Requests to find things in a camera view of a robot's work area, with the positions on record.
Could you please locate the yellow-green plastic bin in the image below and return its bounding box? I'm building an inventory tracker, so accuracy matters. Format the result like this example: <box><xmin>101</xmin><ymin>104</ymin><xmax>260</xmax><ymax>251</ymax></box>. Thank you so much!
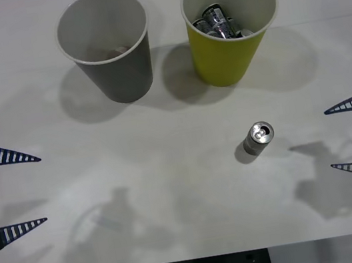
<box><xmin>179</xmin><ymin>0</ymin><xmax>291</xmax><ymax>93</ymax></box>

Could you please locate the grey plastic bin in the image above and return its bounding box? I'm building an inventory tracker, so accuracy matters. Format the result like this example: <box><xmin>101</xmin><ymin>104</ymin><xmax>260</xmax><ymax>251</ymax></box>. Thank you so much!
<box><xmin>49</xmin><ymin>0</ymin><xmax>161</xmax><ymax>113</ymax></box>

